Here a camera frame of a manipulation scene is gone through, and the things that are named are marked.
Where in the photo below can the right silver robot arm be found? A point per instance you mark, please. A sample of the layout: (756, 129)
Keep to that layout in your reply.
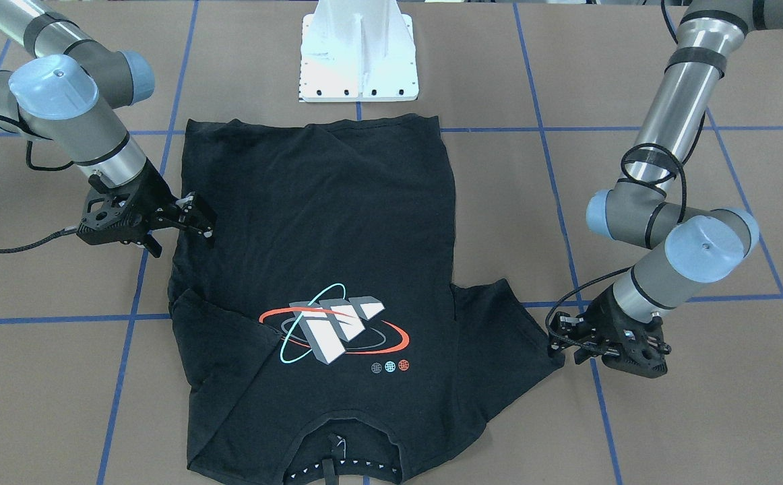
(68, 93)

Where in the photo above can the black graphic t-shirt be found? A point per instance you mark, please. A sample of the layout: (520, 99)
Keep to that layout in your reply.
(320, 332)

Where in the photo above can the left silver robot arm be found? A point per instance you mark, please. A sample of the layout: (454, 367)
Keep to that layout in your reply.
(687, 248)

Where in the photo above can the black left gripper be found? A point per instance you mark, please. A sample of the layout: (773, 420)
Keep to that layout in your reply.
(606, 308)

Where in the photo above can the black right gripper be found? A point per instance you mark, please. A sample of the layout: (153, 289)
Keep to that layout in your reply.
(148, 190)

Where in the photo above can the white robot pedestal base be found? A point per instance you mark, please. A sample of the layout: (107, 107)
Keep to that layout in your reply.
(358, 51)

